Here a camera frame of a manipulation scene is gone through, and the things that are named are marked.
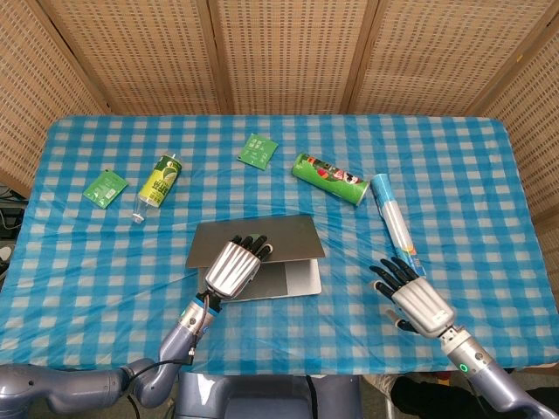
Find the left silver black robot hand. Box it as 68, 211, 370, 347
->
204, 234, 275, 301

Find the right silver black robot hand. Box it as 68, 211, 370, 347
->
369, 257, 458, 339

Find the silver laptop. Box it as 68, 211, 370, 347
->
184, 214, 327, 303

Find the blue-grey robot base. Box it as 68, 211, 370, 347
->
174, 371, 363, 419

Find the blue white tube can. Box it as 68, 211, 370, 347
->
369, 173, 427, 277

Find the black bag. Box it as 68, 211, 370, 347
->
390, 375, 503, 419

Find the yellow green label plastic bottle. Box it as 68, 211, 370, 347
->
132, 152, 183, 225

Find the blue white checkered tablecloth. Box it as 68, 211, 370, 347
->
0, 113, 559, 377

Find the green sachet packet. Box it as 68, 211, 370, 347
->
237, 133, 280, 170
83, 169, 129, 210

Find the green chips can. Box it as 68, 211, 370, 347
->
291, 152, 371, 207

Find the woven folding screen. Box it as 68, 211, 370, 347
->
0, 0, 559, 280

